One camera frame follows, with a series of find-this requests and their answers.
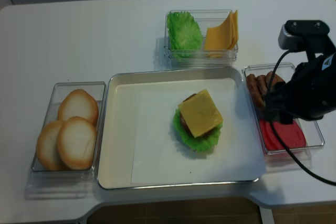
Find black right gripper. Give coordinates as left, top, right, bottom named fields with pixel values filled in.
left=265, top=53, right=335, bottom=124

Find yellow cheese slice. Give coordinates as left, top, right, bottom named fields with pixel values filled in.
left=178, top=89, right=223, bottom=138

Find stack of cheese slices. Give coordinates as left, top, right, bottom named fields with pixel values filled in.
left=204, top=10, right=239, bottom=51

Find lettuce leaf under patty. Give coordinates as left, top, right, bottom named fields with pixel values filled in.
left=172, top=109, right=223, bottom=152

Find brown patty on lettuce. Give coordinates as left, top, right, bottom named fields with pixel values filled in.
left=180, top=93, right=212, bottom=137

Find clear lettuce cheese container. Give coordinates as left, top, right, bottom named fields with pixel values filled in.
left=164, top=9, right=239, bottom=69

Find green lettuce leaf in container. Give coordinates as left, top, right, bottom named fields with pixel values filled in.
left=166, top=11, right=203, bottom=59

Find right brown patty in container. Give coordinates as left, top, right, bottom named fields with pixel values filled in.
left=266, top=71, right=284, bottom=88

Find red tomato slices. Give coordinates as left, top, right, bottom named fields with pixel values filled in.
left=259, top=119, right=307, bottom=152

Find clear patty tomato container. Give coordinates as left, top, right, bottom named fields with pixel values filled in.
left=242, top=62, right=325, bottom=173

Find left brown patty in container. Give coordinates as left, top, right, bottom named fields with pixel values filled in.
left=246, top=74, right=265, bottom=109

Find white paper sheet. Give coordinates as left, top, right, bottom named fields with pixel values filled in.
left=131, top=88, right=266, bottom=184

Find white metal tray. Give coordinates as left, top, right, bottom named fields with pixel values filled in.
left=97, top=67, right=266, bottom=190

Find back bun half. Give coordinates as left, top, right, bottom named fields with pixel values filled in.
left=57, top=89, right=99, bottom=126

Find bun half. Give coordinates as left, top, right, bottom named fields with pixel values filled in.
left=56, top=116, right=97, bottom=170
left=36, top=121, right=66, bottom=170
left=57, top=89, right=99, bottom=126

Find front right bun half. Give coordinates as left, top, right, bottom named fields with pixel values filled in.
left=56, top=116, right=97, bottom=170

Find clear plastic bun container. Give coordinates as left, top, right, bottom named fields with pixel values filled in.
left=25, top=82, right=106, bottom=200

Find front left bun half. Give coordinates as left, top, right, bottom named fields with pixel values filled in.
left=36, top=121, right=66, bottom=170

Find black camera cable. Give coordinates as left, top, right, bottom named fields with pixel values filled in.
left=264, top=49, right=336, bottom=187

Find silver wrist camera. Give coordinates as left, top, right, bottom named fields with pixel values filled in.
left=278, top=20, right=335, bottom=62

